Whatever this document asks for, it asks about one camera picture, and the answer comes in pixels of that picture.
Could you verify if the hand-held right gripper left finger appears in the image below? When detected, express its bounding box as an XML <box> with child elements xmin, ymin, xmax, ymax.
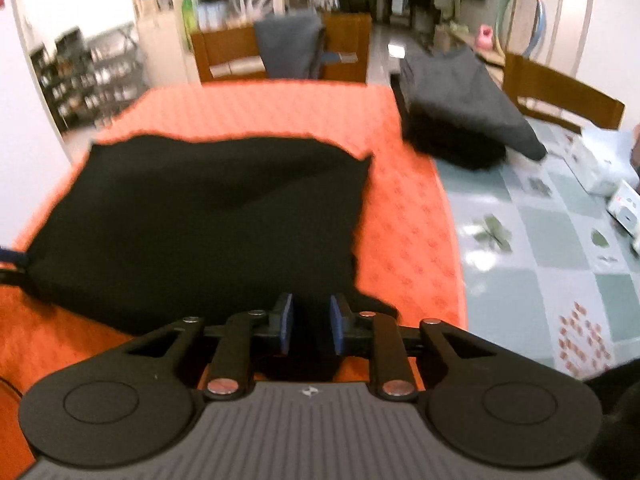
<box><xmin>125</xmin><ymin>292</ymin><xmax>295</xmax><ymax>401</ymax></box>

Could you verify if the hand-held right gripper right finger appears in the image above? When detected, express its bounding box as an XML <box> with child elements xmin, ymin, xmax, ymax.
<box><xmin>328</xmin><ymin>294</ymin><xmax>498</xmax><ymax>402</ymax></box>

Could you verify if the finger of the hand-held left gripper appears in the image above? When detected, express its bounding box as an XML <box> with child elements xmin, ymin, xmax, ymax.
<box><xmin>0</xmin><ymin>245</ymin><xmax>32</xmax><ymax>286</ymax></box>

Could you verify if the black garment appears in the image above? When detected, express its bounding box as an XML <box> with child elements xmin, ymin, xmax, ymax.
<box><xmin>24</xmin><ymin>133</ymin><xmax>400</xmax><ymax>337</ymax></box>

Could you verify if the dark grey folded clothes pile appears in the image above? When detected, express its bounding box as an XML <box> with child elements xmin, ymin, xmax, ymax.
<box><xmin>398</xmin><ymin>46</ymin><xmax>549</xmax><ymax>170</ymax></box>

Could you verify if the orange quilted mat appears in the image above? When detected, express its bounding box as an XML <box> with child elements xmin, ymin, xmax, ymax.
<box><xmin>0</xmin><ymin>83</ymin><xmax>469</xmax><ymax>480</ymax></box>

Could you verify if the black metal storage rack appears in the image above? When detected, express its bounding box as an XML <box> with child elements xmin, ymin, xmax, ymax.
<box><xmin>29</xmin><ymin>22</ymin><xmax>149</xmax><ymax>133</ymax></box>

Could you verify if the checkered leaf print tablecloth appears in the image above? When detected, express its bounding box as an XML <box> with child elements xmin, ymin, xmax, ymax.
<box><xmin>431</xmin><ymin>116</ymin><xmax>640</xmax><ymax>382</ymax></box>

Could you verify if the wooden chair with grey cloth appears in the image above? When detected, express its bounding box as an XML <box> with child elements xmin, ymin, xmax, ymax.
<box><xmin>191</xmin><ymin>12</ymin><xmax>373</xmax><ymax>84</ymax></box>

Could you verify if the green bottle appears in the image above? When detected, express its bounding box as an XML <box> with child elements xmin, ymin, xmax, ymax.
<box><xmin>181</xmin><ymin>0</ymin><xmax>200</xmax><ymax>52</ymax></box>

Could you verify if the white shelving unit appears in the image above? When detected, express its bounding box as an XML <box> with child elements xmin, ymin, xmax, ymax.
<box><xmin>127</xmin><ymin>0</ymin><xmax>286</xmax><ymax>86</ymax></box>

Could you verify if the white box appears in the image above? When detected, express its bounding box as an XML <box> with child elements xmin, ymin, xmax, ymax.
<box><xmin>565</xmin><ymin>127</ymin><xmax>639</xmax><ymax>197</ymax></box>

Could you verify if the small white carton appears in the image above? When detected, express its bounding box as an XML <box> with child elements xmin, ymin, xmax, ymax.
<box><xmin>606</xmin><ymin>180</ymin><xmax>640</xmax><ymax>235</ymax></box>

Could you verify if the pink toy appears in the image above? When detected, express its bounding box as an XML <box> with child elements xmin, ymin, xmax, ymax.
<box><xmin>474</xmin><ymin>25</ymin><xmax>497</xmax><ymax>52</ymax></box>

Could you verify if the hula hoop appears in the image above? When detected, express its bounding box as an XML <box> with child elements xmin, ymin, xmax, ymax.
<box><xmin>498</xmin><ymin>0</ymin><xmax>548</xmax><ymax>59</ymax></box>

